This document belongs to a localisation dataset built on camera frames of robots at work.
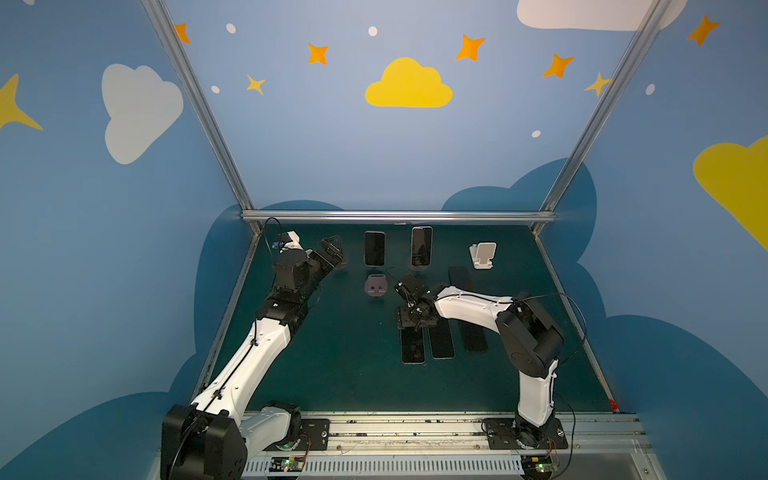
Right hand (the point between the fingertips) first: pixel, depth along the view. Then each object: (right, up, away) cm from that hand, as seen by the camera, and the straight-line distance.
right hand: (410, 317), depth 94 cm
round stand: (-11, +10, +7) cm, 16 cm away
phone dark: (0, -8, -4) cm, 9 cm away
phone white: (+20, +12, +14) cm, 27 cm away
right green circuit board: (+29, -31, -23) cm, 49 cm away
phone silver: (+4, +23, +7) cm, 25 cm away
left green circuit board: (-32, -30, -24) cm, 50 cm away
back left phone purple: (-13, +23, +24) cm, 36 cm away
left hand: (-21, +23, -17) cm, 35 cm away
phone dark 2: (+9, -6, -3) cm, 12 cm away
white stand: (+27, +21, +12) cm, 37 cm away
